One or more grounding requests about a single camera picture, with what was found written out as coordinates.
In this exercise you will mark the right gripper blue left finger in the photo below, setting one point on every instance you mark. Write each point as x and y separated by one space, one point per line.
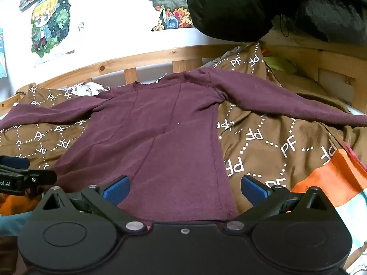
110 194

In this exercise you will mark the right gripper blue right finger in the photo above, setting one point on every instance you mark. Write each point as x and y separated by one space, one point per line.
255 191

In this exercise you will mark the maroon long-sleeve shirt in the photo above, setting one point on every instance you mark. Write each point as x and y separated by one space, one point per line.
163 137

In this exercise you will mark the brown PF patterned blanket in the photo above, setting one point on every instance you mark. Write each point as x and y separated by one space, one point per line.
279 150

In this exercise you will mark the orange white striped cloth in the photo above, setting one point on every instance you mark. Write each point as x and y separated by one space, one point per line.
342 177

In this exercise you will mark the white floral patterned sheet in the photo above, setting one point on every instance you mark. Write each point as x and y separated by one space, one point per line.
86 89

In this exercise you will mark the green pillow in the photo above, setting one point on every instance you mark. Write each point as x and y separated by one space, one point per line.
281 64

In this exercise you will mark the black padded jacket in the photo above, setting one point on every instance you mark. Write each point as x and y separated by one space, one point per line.
340 21

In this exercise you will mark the blue cartoon wall poster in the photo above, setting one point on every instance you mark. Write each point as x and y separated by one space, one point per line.
3 69

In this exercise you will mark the wooden bed frame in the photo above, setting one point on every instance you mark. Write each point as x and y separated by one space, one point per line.
310 54

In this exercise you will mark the anime character wall poster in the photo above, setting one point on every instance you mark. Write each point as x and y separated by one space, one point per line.
50 23

